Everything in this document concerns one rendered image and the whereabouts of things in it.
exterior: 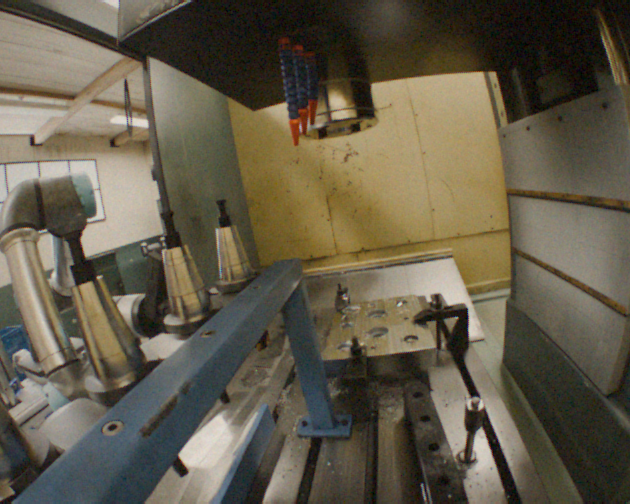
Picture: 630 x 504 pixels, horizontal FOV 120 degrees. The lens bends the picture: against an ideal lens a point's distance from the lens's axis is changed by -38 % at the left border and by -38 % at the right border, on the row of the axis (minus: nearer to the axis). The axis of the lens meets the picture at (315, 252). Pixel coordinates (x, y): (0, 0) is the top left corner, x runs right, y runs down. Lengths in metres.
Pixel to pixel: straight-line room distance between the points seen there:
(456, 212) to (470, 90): 0.68
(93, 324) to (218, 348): 0.09
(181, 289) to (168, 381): 0.12
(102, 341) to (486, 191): 1.67
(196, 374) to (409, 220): 1.48
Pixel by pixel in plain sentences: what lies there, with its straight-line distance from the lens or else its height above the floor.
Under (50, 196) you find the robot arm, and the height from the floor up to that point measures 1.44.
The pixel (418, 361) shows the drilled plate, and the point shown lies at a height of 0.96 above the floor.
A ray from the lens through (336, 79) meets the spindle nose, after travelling 0.52.
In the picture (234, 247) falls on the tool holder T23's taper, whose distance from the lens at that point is 0.38.
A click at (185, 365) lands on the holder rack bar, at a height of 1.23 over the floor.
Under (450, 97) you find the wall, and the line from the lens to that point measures 1.70.
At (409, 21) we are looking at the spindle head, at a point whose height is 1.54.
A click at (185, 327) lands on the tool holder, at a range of 0.29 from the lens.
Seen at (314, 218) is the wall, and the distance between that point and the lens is 1.60.
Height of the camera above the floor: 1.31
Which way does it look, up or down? 11 degrees down
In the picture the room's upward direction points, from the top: 11 degrees counter-clockwise
